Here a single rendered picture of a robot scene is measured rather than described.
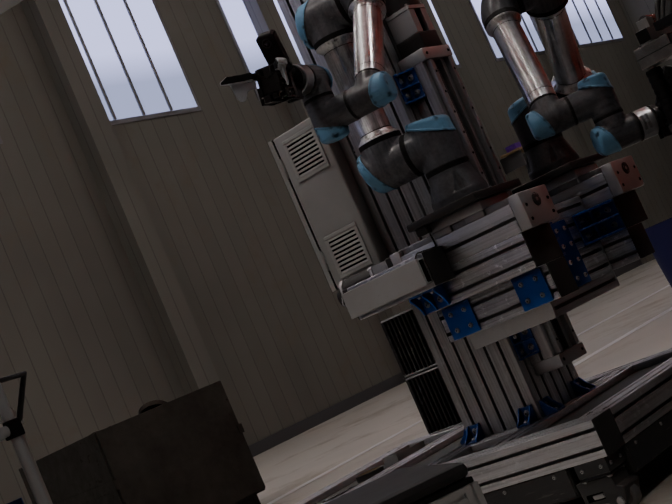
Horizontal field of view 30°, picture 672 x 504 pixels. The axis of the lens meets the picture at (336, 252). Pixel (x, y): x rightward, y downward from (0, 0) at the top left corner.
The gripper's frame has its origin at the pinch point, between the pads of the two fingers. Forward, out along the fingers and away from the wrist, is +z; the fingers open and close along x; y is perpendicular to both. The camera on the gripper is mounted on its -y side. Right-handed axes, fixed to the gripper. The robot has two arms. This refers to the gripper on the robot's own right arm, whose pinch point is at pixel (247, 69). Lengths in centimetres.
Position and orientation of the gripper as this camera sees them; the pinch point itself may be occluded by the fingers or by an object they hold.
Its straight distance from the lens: 276.2
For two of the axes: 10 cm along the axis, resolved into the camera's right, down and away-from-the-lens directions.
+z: -4.2, 1.1, -9.0
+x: -8.6, 2.6, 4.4
